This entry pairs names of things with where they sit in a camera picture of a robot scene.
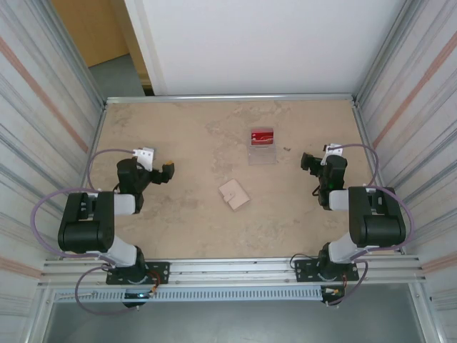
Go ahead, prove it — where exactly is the beige card holder wallet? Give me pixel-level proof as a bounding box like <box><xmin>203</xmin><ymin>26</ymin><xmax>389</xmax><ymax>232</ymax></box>
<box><xmin>218</xmin><ymin>179</ymin><xmax>251</xmax><ymax>213</ymax></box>

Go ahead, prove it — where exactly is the grey slotted cable duct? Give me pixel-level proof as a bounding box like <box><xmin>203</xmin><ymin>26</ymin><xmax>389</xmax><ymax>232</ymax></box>
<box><xmin>53</xmin><ymin>287</ymin><xmax>324</xmax><ymax>303</ymax></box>

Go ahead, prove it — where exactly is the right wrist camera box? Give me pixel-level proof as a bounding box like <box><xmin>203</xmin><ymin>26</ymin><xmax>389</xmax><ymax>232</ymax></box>
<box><xmin>322</xmin><ymin>142</ymin><xmax>346</xmax><ymax>166</ymax></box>

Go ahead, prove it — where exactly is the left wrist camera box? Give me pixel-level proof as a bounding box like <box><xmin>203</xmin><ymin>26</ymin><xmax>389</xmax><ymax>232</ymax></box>
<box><xmin>131</xmin><ymin>146</ymin><xmax>156</xmax><ymax>172</ymax></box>

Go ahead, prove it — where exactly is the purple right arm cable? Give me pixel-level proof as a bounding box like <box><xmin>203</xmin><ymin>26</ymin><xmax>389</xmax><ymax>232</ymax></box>
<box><xmin>326</xmin><ymin>142</ymin><xmax>415</xmax><ymax>307</ymax></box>

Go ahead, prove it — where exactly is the black controller board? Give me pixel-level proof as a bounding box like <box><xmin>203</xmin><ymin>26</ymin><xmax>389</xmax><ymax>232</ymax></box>
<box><xmin>122</xmin><ymin>291</ymin><xmax>159</xmax><ymax>310</ymax></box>
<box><xmin>320</xmin><ymin>284</ymin><xmax>346</xmax><ymax>308</ymax></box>

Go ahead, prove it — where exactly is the white door frame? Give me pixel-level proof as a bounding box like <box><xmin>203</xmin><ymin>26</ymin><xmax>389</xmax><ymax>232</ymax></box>
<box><xmin>124</xmin><ymin>0</ymin><xmax>169</xmax><ymax>96</ymax></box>

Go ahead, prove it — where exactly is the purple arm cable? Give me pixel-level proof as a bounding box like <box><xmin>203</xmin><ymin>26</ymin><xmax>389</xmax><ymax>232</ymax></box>
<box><xmin>326</xmin><ymin>142</ymin><xmax>415</xmax><ymax>307</ymax></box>
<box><xmin>33</xmin><ymin>146</ymin><xmax>139</xmax><ymax>316</ymax></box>

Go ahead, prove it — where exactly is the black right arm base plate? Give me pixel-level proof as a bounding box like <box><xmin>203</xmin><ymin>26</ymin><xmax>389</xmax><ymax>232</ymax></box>
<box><xmin>293</xmin><ymin>257</ymin><xmax>360</xmax><ymax>283</ymax></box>

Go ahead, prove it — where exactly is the aluminium frame bar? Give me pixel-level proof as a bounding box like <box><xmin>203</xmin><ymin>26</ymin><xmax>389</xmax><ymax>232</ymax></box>
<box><xmin>104</xmin><ymin>93</ymin><xmax>358</xmax><ymax>106</ymax></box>
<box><xmin>351</xmin><ymin>99</ymin><xmax>406</xmax><ymax>257</ymax></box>
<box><xmin>63</xmin><ymin>101</ymin><xmax>109</xmax><ymax>260</ymax></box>

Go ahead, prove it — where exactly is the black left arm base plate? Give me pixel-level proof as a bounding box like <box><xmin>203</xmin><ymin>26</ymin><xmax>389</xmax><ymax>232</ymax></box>
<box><xmin>105</xmin><ymin>261</ymin><xmax>171</xmax><ymax>286</ymax></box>

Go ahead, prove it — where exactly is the aluminium mounting rail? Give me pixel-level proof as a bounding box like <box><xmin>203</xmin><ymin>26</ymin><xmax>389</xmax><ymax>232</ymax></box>
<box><xmin>38</xmin><ymin>254</ymin><xmax>428</xmax><ymax>288</ymax></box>

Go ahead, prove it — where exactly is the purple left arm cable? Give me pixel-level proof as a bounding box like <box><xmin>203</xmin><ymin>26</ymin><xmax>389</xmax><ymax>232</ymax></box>
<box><xmin>33</xmin><ymin>146</ymin><xmax>139</xmax><ymax>316</ymax></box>

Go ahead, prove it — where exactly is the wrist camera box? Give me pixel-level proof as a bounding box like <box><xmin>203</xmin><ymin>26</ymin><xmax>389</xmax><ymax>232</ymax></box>
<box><xmin>322</xmin><ymin>142</ymin><xmax>346</xmax><ymax>166</ymax></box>
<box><xmin>131</xmin><ymin>146</ymin><xmax>156</xmax><ymax>172</ymax></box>

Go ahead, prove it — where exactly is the wooden door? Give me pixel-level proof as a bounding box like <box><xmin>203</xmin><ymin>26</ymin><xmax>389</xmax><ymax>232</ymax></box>
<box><xmin>51</xmin><ymin>0</ymin><xmax>130</xmax><ymax>68</ymax></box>

